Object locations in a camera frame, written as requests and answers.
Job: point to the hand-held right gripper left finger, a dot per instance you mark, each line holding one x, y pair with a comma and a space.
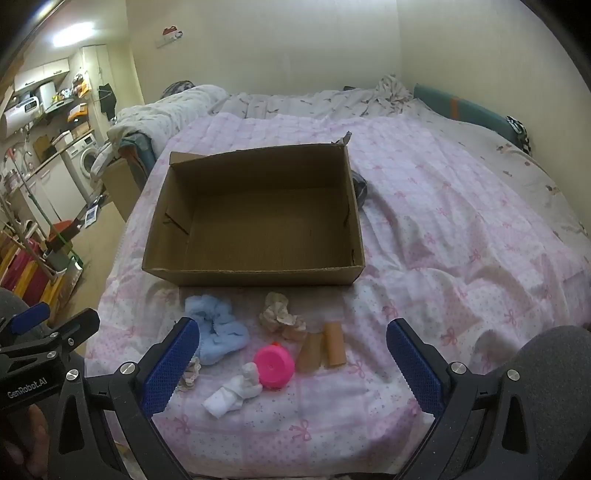
171, 364

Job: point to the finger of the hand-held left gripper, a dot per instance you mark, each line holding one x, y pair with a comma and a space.
28, 318
71, 330

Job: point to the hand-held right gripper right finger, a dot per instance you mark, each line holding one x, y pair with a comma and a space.
415, 364

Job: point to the small beige scrunchie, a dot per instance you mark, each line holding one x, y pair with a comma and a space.
193, 369

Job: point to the light blue fluffy cloth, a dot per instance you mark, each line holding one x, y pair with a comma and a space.
217, 332

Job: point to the white sock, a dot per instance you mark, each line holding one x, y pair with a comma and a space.
233, 390

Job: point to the pink rubber duck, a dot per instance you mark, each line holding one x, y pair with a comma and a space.
274, 364

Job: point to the tan silicone cup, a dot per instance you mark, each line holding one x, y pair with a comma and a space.
309, 353

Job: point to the cardboard box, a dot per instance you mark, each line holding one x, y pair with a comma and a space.
258, 217

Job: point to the person's left hand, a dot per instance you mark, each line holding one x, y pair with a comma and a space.
21, 443

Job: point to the red suitcase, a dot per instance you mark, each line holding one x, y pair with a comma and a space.
21, 272

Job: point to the tan cardboard tube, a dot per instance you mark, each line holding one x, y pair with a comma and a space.
334, 344

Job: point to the large beige scrunchie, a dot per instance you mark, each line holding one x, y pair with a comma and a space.
279, 314

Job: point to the pink bow-print blanket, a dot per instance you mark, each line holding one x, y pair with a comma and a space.
438, 230

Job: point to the person's right leg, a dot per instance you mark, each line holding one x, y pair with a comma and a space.
554, 364

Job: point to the white washing machine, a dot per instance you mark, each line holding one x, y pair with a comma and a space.
85, 159

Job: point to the dark striped cloth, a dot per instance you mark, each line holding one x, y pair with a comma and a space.
361, 189

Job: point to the white water heater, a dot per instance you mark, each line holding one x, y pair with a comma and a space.
18, 115

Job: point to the black hanging garment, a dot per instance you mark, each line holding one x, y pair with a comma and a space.
106, 99

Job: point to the white quilt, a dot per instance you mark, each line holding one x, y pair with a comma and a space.
161, 115

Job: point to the dark patterned cushion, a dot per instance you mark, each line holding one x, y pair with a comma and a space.
519, 134

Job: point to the teal pillow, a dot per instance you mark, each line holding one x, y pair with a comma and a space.
461, 108

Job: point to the dark bundle behind quilt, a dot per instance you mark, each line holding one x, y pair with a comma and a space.
178, 87

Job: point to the pale printed bed sheet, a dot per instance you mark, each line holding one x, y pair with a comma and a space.
323, 101

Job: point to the ceiling light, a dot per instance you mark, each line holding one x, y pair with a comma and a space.
69, 32

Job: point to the white wall cabinets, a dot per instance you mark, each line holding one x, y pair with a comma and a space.
44, 74

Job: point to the wall hook rack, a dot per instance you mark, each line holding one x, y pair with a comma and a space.
168, 36

